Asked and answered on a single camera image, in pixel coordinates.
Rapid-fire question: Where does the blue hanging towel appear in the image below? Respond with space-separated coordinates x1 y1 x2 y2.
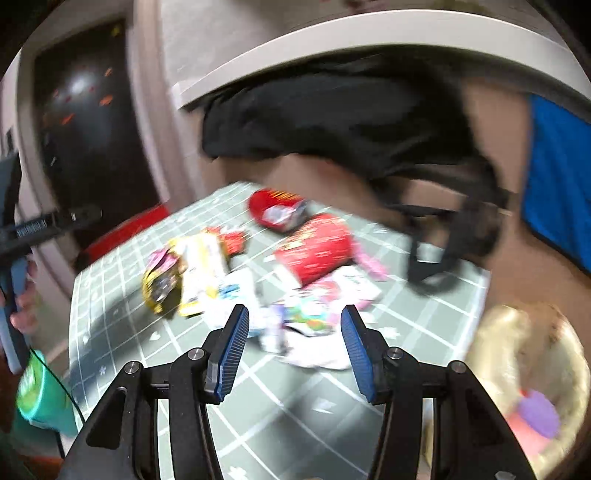
521 95 591 273

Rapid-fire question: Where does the green grid table mat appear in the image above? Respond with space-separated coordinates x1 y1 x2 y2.
69 182 490 479

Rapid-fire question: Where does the white kitchen countertop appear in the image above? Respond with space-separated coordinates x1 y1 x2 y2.
170 9 590 109

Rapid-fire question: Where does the black refrigerator with magnets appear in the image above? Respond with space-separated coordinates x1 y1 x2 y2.
34 20 159 249

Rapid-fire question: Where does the red soda can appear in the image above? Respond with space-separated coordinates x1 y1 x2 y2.
247 188 308 233

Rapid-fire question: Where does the blue white wrapper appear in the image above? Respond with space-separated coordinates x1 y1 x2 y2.
204 268 262 329

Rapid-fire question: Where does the red paper cup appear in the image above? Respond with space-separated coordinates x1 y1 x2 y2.
273 214 353 289

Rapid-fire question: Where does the kleenex tissue pack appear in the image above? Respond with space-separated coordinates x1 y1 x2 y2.
250 296 351 371

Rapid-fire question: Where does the trash bin with yellow bag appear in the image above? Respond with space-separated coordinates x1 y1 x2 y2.
465 302 590 479

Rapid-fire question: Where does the pink round sponge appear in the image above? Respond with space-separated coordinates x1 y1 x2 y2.
506 390 561 457

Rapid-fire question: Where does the green plastic cup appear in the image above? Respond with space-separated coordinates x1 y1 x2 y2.
16 350 78 437

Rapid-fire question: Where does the red snack wrapper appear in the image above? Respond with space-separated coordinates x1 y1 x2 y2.
204 226 246 257

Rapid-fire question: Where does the person's left hand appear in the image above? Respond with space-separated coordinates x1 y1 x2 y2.
10 260 38 335

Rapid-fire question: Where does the pink heart lollipop wrapper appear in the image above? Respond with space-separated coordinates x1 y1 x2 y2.
352 240 389 281

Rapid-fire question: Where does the black bag with straps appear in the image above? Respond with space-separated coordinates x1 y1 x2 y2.
201 51 508 287

